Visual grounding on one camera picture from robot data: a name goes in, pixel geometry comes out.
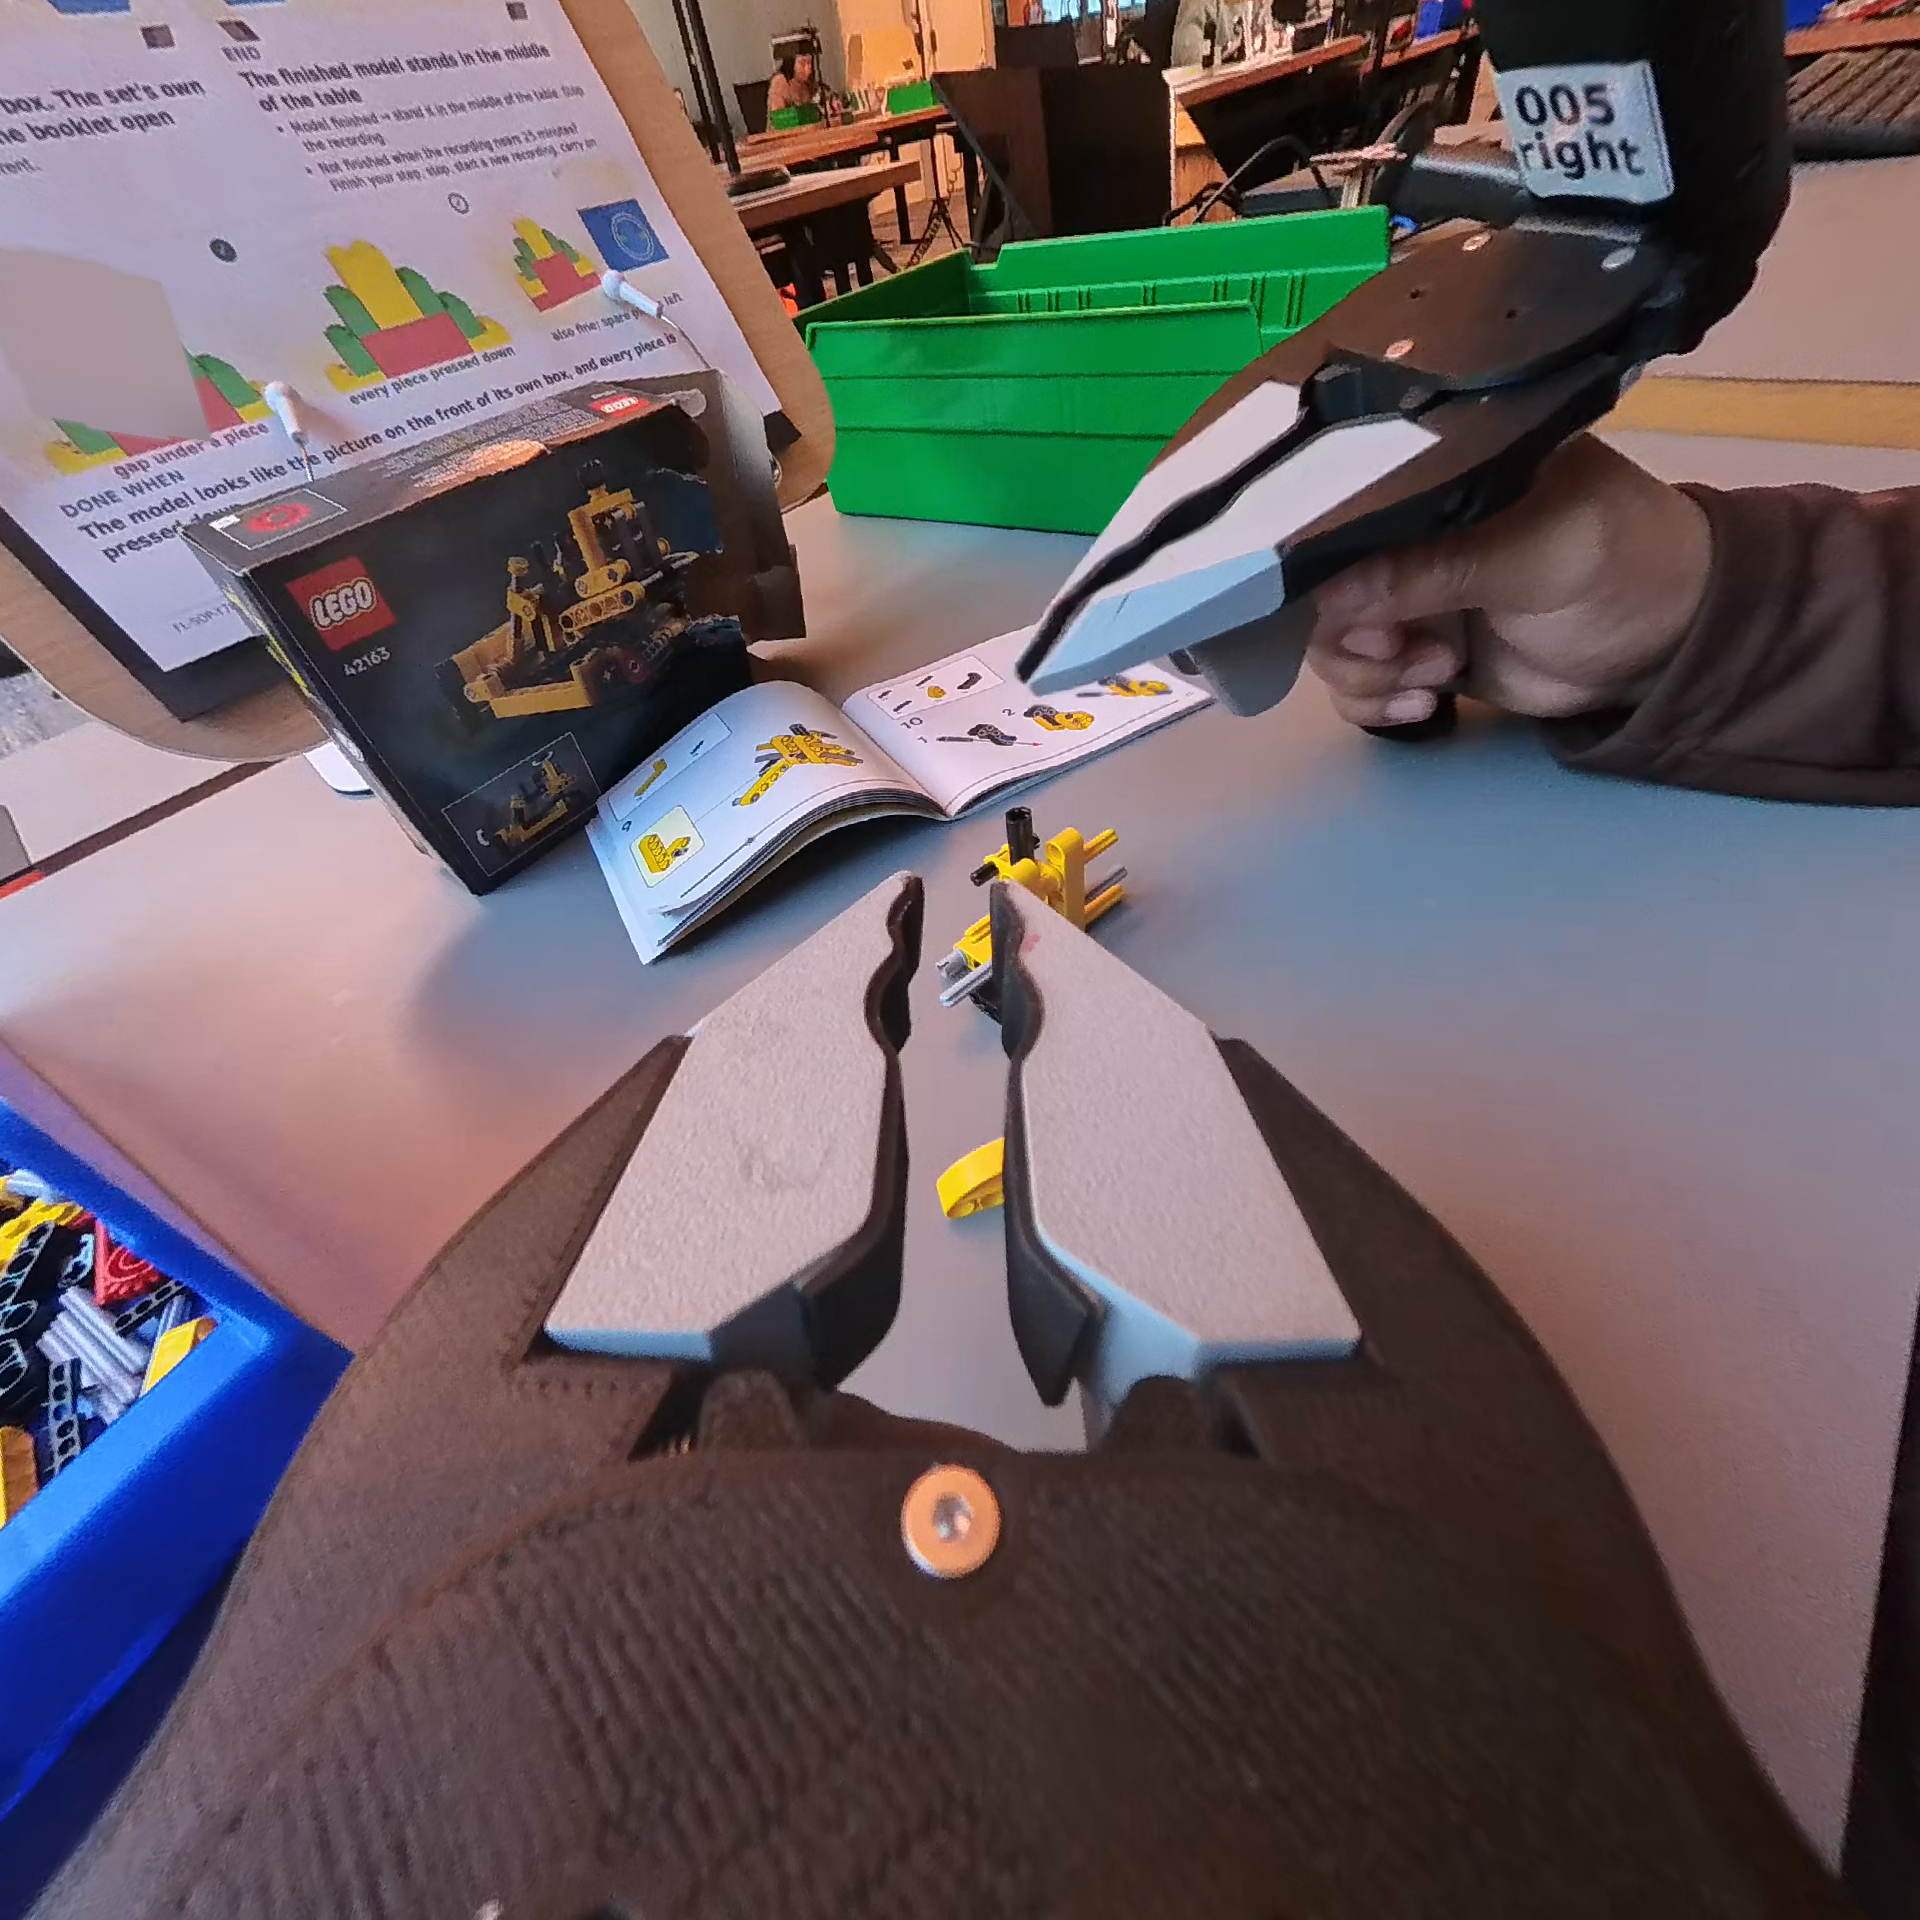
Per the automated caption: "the black cable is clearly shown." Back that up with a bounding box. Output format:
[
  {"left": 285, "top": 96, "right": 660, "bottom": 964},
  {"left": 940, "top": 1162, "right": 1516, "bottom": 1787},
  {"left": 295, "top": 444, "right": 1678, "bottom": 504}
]
[{"left": 1200, "top": 134, "right": 1355, "bottom": 226}]

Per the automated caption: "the green plastic bin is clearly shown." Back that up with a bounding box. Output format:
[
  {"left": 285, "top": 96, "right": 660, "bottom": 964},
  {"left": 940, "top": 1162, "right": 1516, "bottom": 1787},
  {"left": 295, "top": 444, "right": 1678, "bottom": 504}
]
[{"left": 801, "top": 203, "right": 1390, "bottom": 539}]

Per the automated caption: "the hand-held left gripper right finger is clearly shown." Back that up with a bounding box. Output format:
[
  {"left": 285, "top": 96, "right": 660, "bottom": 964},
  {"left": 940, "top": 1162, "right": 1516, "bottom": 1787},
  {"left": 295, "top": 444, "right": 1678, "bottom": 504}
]
[{"left": 988, "top": 879, "right": 1367, "bottom": 1452}]

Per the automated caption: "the pile of loose toy bricks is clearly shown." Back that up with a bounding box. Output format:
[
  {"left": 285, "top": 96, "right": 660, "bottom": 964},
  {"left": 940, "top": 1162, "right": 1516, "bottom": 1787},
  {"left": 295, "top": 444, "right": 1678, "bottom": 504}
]
[{"left": 0, "top": 1162, "right": 220, "bottom": 1524}]

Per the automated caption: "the cardboard poster board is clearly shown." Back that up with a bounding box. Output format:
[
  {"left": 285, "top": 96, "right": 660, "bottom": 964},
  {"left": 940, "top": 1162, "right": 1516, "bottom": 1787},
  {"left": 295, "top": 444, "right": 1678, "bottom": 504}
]
[{"left": 0, "top": 0, "right": 838, "bottom": 763}]

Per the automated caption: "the white instruction poster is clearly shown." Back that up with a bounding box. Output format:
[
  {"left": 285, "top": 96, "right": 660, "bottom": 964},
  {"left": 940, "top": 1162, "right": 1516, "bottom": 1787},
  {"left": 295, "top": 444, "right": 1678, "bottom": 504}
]
[{"left": 0, "top": 0, "right": 787, "bottom": 671}]

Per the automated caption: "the person's right forearm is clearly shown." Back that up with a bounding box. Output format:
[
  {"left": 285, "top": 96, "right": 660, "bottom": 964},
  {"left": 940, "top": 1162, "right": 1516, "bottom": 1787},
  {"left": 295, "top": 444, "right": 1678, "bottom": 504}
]
[{"left": 1545, "top": 481, "right": 1920, "bottom": 812}]

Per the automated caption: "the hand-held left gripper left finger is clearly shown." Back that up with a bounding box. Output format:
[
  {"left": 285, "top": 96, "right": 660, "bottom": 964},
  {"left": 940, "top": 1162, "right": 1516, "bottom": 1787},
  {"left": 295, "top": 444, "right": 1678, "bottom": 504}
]
[{"left": 539, "top": 868, "right": 926, "bottom": 1391}]

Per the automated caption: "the black toy set box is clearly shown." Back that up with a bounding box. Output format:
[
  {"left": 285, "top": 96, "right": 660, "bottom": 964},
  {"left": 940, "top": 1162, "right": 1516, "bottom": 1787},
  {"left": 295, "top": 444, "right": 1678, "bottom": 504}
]
[{"left": 184, "top": 367, "right": 807, "bottom": 896}]

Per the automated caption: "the wooden table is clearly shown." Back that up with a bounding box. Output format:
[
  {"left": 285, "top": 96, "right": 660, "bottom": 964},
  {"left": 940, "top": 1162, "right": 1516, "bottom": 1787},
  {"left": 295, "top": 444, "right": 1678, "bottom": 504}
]
[
  {"left": 740, "top": 104, "right": 956, "bottom": 170},
  {"left": 733, "top": 159, "right": 926, "bottom": 303}
]

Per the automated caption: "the person's right hand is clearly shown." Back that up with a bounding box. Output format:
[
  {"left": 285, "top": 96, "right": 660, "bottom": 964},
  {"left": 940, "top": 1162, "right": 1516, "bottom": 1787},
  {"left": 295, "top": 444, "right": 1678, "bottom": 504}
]
[{"left": 1303, "top": 432, "right": 1715, "bottom": 731}]

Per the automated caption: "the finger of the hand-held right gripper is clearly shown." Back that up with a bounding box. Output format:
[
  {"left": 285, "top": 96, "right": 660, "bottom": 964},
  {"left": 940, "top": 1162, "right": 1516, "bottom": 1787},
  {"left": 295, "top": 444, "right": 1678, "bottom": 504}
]
[
  {"left": 1092, "top": 380, "right": 1313, "bottom": 569},
  {"left": 1013, "top": 424, "right": 1446, "bottom": 694}
]

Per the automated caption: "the wooden desk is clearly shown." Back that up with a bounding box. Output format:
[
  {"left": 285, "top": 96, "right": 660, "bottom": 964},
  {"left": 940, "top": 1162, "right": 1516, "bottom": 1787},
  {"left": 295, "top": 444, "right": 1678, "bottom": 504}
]
[{"left": 1168, "top": 28, "right": 1489, "bottom": 198}]

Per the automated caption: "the dark cabinet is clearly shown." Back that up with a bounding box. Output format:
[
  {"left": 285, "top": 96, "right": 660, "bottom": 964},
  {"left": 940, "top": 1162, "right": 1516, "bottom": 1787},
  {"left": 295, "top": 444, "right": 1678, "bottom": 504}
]
[{"left": 934, "top": 66, "right": 1176, "bottom": 248}]

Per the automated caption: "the yellow tape strip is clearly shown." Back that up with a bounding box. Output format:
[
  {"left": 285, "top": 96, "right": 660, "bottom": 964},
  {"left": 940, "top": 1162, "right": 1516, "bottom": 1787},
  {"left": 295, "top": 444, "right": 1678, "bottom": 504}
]
[{"left": 1617, "top": 372, "right": 1920, "bottom": 451}]

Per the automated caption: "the open instruction booklet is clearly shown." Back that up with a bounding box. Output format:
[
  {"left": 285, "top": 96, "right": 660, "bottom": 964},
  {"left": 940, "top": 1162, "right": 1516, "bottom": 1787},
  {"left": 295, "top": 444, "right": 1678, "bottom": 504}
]
[{"left": 584, "top": 629, "right": 1214, "bottom": 966}]

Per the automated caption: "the dark ribbed mat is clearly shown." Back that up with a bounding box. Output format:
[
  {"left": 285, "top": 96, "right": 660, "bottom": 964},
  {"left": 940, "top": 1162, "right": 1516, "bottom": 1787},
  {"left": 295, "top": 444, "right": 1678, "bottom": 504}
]
[{"left": 1785, "top": 51, "right": 1920, "bottom": 161}]

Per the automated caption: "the yellow partly built brick model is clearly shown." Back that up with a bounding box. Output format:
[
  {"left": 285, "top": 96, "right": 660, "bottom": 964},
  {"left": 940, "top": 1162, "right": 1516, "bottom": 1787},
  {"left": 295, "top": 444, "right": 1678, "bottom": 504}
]
[{"left": 937, "top": 808, "right": 1127, "bottom": 1024}]

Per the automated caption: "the blue plastic bin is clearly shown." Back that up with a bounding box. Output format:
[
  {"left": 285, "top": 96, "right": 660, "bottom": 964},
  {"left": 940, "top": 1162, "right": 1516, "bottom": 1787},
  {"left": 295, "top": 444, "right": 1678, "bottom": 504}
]
[{"left": 0, "top": 1101, "right": 354, "bottom": 1825}]

